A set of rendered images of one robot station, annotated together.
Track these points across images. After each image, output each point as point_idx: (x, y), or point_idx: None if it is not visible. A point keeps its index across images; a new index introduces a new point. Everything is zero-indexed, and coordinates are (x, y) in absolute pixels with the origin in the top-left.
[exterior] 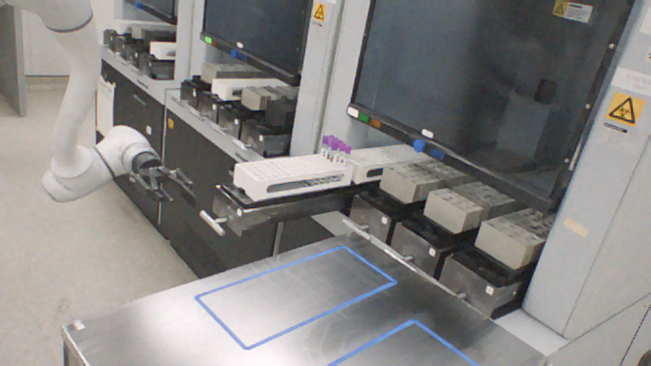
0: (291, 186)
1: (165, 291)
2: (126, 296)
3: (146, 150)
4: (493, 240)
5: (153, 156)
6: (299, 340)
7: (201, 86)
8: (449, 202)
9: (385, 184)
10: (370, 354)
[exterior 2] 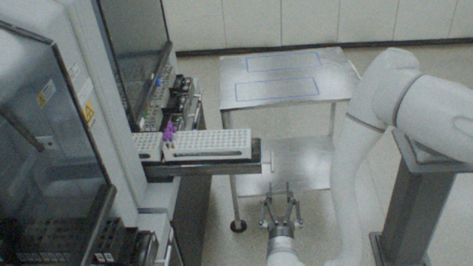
0: (211, 152)
1: (329, 98)
2: None
3: (280, 236)
4: (171, 78)
5: (278, 228)
6: (293, 75)
7: None
8: (164, 89)
9: (157, 127)
10: (275, 68)
